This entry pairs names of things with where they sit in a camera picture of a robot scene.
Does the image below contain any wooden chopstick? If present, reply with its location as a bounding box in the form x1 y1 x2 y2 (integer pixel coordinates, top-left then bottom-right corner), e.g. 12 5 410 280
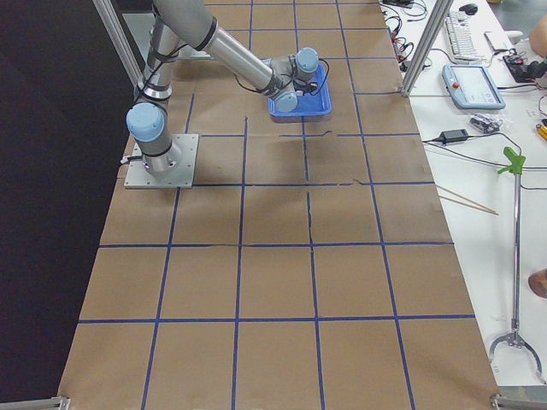
436 184 498 215

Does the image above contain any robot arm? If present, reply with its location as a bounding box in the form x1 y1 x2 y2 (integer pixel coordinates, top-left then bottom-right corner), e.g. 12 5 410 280
126 1 320 175

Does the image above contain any black power adapter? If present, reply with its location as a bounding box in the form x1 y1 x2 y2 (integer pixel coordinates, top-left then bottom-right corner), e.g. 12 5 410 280
439 129 469 145

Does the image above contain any teach pendant tablet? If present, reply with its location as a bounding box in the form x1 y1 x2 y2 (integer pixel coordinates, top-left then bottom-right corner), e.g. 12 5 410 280
442 64 506 110

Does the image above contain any green handled reacher grabber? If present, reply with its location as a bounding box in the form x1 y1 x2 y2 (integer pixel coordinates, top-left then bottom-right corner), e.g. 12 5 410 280
488 146 546 385

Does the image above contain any brown paper table cover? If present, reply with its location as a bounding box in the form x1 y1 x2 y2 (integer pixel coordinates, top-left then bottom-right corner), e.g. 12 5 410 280
59 1 496 409

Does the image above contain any white keyboard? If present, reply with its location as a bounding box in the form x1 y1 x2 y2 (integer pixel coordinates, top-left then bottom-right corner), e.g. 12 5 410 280
444 10 482 62

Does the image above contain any aluminium frame post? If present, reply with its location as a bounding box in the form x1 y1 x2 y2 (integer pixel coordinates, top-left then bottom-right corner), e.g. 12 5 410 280
400 0 453 97

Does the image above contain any blue plastic tray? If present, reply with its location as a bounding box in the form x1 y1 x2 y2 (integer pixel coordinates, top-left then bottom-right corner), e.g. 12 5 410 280
267 55 332 122

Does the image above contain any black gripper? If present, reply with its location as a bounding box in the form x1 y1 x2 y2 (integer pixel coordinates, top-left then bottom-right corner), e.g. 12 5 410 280
297 79 319 95

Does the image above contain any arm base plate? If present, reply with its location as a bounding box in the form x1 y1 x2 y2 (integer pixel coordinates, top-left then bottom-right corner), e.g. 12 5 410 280
124 134 199 189
177 45 212 60

